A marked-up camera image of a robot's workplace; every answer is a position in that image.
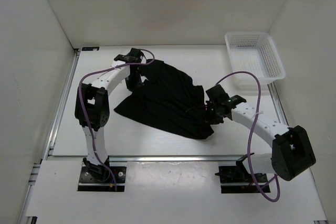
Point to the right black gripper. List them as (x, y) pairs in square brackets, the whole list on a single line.
[(209, 119)]

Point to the small dark label sticker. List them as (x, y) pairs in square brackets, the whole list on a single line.
[(90, 48)]

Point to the white perforated plastic basket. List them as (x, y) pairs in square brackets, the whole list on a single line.
[(254, 52)]

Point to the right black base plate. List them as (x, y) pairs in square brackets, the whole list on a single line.
[(233, 181)]

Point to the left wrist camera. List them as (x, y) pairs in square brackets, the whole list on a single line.
[(134, 56)]

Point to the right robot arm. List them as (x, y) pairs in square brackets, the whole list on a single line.
[(291, 150)]

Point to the black shorts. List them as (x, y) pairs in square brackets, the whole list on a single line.
[(168, 101)]

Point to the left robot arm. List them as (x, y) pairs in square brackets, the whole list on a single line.
[(92, 110)]

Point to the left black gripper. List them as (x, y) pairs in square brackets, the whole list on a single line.
[(132, 87)]

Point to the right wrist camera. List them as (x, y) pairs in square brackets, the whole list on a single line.
[(219, 97)]

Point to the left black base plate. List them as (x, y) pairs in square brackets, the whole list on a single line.
[(89, 183)]

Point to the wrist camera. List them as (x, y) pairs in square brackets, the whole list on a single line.
[(134, 56), (219, 97)]

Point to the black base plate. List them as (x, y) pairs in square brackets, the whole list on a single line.
[(233, 181), (89, 183)]

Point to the aluminium left rail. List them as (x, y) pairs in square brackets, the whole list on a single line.
[(65, 125)]

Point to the aluminium rail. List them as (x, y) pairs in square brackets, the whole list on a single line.
[(65, 125), (183, 158)]

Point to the aluminium front rail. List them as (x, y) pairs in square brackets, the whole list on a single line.
[(183, 158)]

